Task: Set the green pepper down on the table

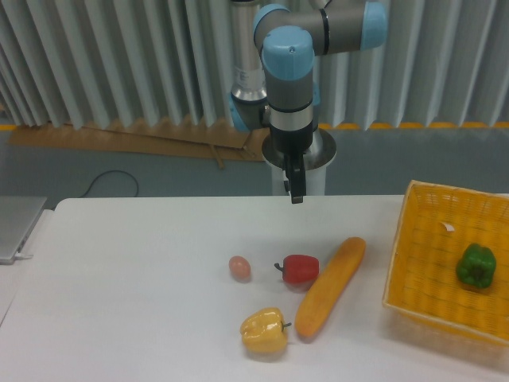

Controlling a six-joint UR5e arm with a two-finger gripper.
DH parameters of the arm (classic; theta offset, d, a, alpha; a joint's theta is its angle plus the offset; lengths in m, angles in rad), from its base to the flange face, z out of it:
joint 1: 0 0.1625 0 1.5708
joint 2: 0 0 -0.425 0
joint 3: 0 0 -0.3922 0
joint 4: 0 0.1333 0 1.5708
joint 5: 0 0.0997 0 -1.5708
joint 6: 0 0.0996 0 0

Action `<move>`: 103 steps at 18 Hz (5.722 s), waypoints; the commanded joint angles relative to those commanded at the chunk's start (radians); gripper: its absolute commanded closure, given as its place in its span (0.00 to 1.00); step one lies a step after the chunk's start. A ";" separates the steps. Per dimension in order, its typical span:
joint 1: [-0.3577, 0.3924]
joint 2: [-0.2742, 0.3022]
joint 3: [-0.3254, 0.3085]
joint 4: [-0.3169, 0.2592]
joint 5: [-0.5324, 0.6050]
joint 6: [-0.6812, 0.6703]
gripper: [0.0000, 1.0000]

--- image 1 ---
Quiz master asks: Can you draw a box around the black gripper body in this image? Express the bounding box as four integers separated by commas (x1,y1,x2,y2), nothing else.
270,123,313,164

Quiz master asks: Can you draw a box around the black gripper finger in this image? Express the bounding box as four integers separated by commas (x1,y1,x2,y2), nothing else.
289,155,306,204
283,158,291,194

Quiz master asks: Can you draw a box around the green bell pepper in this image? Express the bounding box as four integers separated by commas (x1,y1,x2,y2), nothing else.
456,243,497,289

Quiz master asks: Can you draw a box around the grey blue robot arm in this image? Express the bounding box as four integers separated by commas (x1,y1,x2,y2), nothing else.
229,1,388,204

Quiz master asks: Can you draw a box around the red bell pepper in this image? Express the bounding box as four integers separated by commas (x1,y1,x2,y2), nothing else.
274,255,320,284

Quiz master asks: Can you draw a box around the yellow bell pepper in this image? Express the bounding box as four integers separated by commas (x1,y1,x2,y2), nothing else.
239,307,291,354

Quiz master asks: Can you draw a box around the yellow woven basket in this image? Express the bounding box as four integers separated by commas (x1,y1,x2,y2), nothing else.
383,181,508,345

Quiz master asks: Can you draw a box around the brown cardboard sheet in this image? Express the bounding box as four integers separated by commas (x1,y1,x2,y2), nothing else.
8,125,266,168

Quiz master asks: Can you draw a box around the long orange baguette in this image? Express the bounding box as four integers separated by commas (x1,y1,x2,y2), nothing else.
294,237,367,339

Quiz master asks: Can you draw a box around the brown egg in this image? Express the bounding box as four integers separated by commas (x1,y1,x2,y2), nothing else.
228,255,251,280

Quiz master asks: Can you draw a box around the white paper tag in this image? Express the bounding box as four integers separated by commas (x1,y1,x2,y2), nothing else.
441,222,456,232

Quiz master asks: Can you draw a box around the silver laptop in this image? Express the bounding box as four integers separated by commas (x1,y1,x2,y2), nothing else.
1,196,47,265

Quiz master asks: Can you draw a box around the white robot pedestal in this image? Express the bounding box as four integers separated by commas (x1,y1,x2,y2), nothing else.
262,128,336,196

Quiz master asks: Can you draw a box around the black floor cable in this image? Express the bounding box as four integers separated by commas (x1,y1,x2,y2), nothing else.
77,170,140,198

